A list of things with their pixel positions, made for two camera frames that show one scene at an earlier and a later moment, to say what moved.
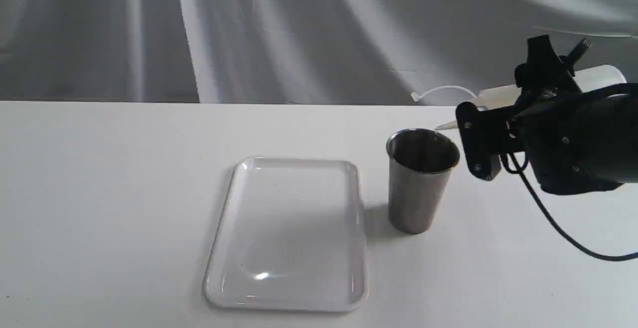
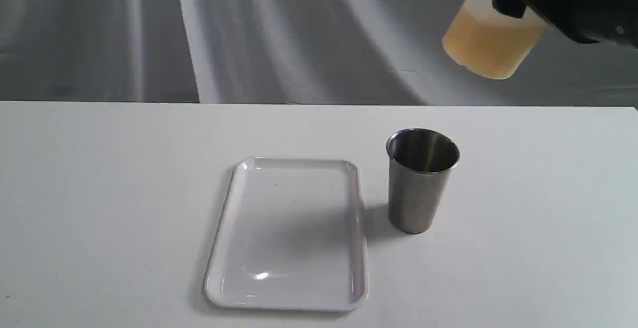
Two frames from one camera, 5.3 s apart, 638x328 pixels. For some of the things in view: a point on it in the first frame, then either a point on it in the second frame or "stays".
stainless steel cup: (421, 162) stays
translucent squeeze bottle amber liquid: (503, 97) -> (482, 40)
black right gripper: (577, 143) -> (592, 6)
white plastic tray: (291, 238) stays
